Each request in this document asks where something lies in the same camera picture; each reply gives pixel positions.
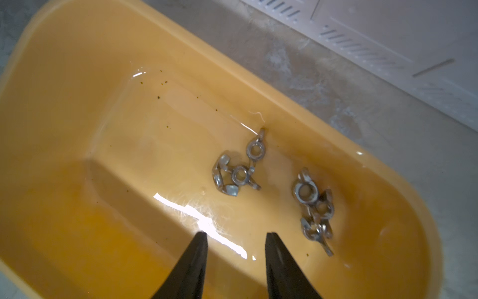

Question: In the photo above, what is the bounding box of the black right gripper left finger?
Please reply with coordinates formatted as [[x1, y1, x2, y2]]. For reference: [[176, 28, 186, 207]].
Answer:
[[152, 232, 208, 299]]

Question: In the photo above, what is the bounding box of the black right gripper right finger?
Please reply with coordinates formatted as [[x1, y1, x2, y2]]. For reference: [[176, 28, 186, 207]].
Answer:
[[265, 232, 322, 299]]

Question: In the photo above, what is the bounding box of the yellow oval storage tray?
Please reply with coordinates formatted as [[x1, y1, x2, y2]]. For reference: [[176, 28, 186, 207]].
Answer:
[[1, 1, 443, 299]]

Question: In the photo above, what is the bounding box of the pile of steel wing nuts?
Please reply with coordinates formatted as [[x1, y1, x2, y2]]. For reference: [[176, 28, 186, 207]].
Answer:
[[211, 127, 335, 257]]

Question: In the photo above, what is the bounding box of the white perforated file organizer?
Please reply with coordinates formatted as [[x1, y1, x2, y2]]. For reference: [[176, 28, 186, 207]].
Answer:
[[250, 0, 478, 129]]

